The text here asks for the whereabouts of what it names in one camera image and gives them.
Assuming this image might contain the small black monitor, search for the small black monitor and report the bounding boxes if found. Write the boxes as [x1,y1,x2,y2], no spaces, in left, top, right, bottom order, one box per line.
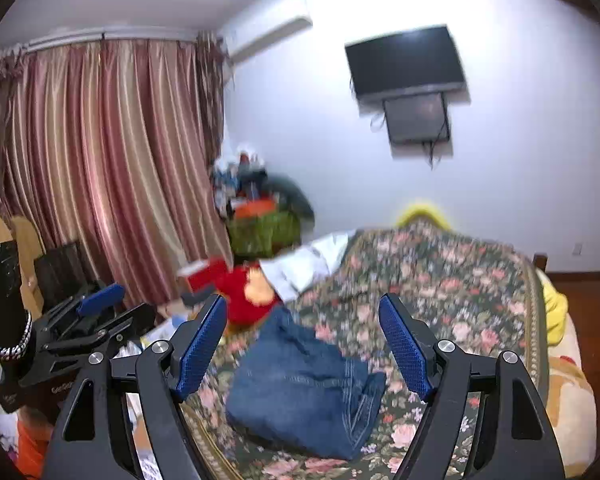
[381,92,452,146]

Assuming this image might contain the pile of colourful clutter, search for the pile of colourful clutter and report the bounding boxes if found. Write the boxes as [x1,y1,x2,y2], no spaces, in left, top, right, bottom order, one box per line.
[210,142,282,221]

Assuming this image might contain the blue denim jeans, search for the blue denim jeans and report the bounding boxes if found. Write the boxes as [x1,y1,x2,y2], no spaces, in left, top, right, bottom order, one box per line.
[225,305,387,461]

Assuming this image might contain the red and white box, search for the red and white box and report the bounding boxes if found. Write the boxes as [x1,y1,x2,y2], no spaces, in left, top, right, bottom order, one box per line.
[176,257,232,295]

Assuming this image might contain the white air conditioner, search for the white air conditioner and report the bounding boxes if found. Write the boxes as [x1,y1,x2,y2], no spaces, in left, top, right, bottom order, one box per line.
[226,13,314,59]

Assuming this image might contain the curtain rail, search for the curtain rail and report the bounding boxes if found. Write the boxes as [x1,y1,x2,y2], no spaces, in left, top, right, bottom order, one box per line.
[0,27,203,61]

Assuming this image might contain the black wall television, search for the black wall television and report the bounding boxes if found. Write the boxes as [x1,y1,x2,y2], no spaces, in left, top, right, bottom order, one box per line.
[344,24,469,102]

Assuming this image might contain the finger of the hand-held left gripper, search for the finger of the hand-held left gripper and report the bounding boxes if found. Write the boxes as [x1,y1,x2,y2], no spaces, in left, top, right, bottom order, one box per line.
[80,303,157,358]
[39,282,127,343]

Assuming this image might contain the black bag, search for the black bag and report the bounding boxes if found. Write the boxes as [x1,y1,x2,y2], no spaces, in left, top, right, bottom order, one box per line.
[33,241,89,307]

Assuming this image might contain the white pillow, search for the white pillow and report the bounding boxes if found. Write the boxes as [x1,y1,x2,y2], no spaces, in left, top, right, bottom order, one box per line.
[259,229,357,302]

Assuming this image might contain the black cables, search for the black cables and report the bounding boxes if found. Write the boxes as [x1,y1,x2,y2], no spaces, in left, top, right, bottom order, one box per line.
[421,139,445,170]

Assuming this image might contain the striped pink curtain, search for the striped pink curtain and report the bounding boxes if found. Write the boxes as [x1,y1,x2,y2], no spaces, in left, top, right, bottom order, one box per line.
[0,35,235,311]

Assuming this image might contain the floral blanket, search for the floral blanket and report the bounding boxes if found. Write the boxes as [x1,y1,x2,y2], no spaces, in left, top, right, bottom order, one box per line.
[180,220,552,480]

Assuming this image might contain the red plush toy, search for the red plush toy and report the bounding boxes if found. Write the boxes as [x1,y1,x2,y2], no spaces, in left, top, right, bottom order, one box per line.
[214,260,284,327]

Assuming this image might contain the wooden chair back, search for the wooden chair back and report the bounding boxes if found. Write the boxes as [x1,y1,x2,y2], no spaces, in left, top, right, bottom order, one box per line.
[0,209,47,313]

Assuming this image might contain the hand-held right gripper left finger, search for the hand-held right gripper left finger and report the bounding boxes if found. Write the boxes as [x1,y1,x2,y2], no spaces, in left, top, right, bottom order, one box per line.
[40,292,229,480]

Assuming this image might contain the dark green bag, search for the dark green bag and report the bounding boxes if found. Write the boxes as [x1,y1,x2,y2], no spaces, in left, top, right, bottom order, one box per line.
[266,173,317,223]

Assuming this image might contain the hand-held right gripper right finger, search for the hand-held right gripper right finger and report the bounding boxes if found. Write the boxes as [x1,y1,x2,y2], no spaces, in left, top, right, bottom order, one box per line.
[378,292,567,480]

